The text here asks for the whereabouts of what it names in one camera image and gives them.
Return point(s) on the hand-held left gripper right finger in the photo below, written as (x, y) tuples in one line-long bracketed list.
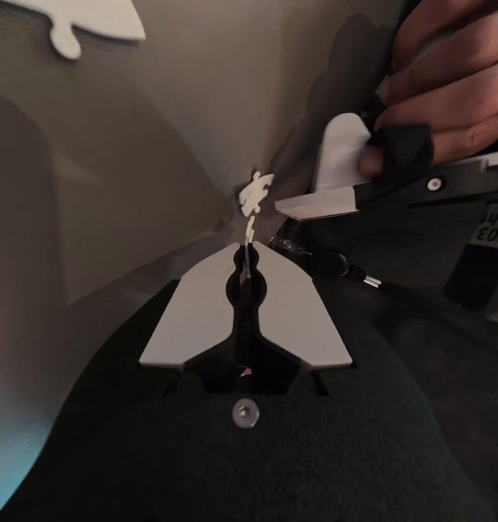
[(302, 318)]

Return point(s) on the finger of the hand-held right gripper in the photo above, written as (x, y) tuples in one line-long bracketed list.
[(314, 204)]

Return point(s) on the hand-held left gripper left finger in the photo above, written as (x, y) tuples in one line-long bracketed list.
[(192, 318)]

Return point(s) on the single white puzzle piece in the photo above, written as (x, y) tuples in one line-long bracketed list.
[(255, 193)]

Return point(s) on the puzzle pieces group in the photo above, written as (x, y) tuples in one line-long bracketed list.
[(94, 16)]

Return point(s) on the person's right hand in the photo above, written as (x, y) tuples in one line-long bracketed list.
[(453, 73)]

